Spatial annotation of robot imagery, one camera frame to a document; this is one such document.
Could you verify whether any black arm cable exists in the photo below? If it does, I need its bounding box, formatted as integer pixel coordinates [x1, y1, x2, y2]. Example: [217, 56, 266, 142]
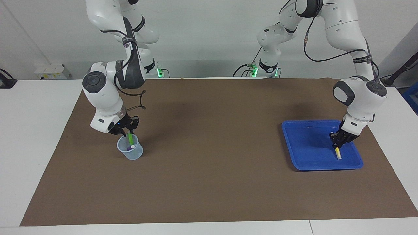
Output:
[278, 0, 381, 82]
[100, 29, 146, 113]

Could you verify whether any black stand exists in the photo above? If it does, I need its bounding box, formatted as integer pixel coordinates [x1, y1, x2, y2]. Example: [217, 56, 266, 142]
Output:
[380, 52, 418, 87]

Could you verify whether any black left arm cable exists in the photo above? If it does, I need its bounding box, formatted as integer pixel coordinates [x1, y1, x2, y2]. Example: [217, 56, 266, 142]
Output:
[278, 0, 381, 82]

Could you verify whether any brown table mat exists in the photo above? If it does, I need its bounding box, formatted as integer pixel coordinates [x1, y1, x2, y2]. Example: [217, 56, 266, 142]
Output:
[20, 78, 418, 226]

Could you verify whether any black table clamp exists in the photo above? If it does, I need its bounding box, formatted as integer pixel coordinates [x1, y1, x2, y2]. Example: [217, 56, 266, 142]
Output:
[0, 68, 17, 89]

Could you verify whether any blue plastic tray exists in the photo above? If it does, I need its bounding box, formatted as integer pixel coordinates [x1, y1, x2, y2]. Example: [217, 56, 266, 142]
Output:
[282, 120, 364, 171]

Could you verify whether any blue crate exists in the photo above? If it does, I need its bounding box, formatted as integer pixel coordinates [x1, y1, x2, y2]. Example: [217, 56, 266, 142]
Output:
[402, 82, 418, 115]

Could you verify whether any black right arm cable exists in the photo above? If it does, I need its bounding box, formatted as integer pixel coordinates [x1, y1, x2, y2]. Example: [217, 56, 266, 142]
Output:
[100, 29, 146, 113]

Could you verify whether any clear plastic cup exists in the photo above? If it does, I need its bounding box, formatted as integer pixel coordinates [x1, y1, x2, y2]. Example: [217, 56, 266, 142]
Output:
[117, 134, 144, 160]

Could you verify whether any black base cable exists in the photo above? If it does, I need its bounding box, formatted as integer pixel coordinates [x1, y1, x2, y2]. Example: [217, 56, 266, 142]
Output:
[233, 46, 263, 78]

